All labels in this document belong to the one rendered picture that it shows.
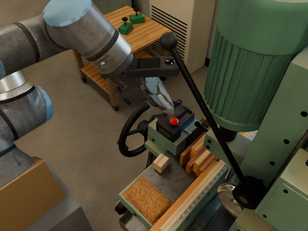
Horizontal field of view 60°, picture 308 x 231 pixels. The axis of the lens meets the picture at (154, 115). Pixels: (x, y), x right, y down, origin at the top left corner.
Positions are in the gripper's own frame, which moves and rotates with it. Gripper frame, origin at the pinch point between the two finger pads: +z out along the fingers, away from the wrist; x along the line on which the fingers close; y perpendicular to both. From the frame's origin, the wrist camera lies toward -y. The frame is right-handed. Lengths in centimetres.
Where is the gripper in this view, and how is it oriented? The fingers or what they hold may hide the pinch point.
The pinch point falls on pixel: (173, 108)
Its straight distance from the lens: 70.9
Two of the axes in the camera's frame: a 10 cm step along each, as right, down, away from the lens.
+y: -8.1, 3.4, 4.7
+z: 5.8, 5.6, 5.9
